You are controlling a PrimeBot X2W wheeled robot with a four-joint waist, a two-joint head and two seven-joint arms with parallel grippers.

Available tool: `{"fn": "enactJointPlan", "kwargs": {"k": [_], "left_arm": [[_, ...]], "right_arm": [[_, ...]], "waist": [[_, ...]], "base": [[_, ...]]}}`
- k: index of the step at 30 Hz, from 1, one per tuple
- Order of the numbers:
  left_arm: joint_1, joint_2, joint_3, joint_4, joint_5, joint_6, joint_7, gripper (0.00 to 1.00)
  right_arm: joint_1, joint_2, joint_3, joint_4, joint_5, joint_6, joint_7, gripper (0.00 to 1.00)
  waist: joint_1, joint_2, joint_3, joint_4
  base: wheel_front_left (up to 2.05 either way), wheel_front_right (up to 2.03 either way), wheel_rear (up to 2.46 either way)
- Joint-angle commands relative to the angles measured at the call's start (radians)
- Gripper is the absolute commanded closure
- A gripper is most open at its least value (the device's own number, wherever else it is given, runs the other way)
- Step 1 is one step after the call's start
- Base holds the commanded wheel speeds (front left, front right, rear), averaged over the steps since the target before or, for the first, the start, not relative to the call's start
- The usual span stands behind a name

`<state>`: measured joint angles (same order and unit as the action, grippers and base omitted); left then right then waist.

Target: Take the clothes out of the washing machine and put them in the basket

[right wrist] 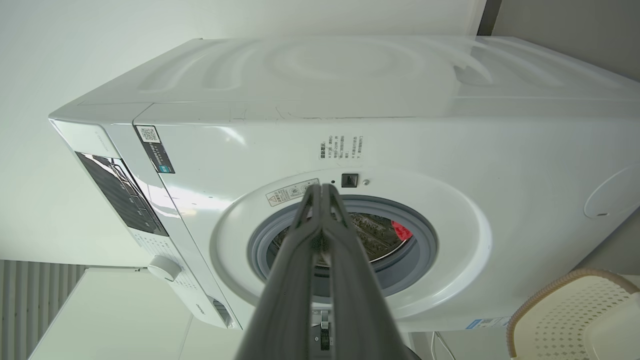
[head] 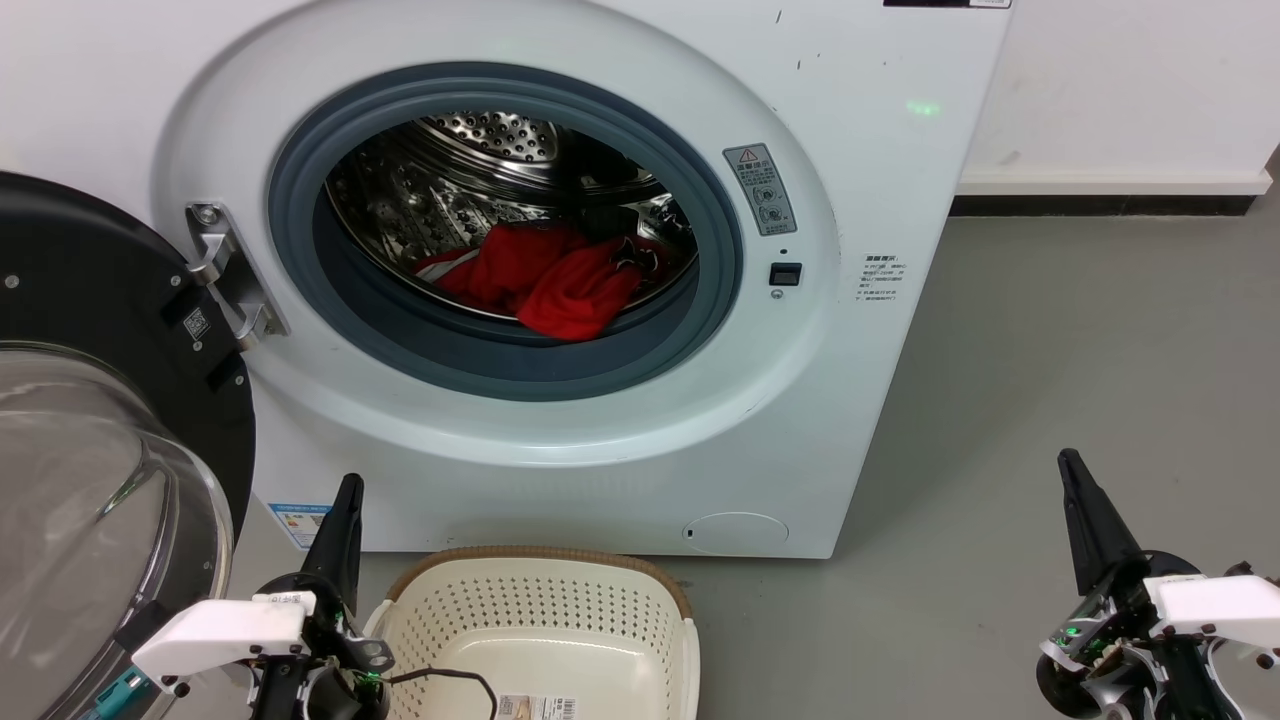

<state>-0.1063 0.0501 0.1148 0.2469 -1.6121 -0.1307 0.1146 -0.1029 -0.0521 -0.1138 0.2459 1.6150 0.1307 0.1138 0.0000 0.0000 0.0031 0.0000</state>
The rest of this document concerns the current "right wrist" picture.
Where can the black door latch slot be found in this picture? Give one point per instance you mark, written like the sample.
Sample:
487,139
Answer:
349,180

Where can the grey rubber door gasket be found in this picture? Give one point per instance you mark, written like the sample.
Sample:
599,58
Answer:
422,255

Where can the blue white energy label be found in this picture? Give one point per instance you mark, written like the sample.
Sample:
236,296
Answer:
486,323

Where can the white and black baseboard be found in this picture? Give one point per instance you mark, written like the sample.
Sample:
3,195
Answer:
489,17

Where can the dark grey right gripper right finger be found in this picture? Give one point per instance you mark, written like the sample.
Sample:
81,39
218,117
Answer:
357,310

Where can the white cabinet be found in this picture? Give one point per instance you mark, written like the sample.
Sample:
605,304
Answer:
115,320

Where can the grey warning sticker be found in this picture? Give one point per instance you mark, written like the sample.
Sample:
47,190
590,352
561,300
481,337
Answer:
287,194

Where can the cream perforated laundry basket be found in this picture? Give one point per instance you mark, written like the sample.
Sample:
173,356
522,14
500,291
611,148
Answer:
570,320

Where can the silver metal door hinge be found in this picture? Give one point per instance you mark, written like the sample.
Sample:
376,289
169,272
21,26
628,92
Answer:
324,332

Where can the small printed text label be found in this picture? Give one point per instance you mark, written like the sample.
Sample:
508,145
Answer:
341,148

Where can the dark QR code sticker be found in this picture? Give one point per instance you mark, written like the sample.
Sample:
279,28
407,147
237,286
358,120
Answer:
156,150

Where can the white washing machine dial knob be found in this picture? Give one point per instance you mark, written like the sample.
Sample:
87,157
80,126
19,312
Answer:
164,268

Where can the stainless steel washing machine drum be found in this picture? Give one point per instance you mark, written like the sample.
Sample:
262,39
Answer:
377,235

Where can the grey slatted panel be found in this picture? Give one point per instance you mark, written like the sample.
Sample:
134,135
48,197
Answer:
30,295

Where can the round white filter cover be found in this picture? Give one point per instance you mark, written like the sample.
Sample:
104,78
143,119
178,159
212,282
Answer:
617,195

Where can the white front-load washing machine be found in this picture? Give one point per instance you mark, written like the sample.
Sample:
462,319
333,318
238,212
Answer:
450,150

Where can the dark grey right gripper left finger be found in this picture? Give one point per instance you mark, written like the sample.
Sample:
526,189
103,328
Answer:
287,300

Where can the red jersey with white print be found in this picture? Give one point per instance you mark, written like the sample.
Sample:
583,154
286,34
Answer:
401,231

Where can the black glossy control display panel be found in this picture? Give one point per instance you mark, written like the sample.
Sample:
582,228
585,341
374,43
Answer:
120,192

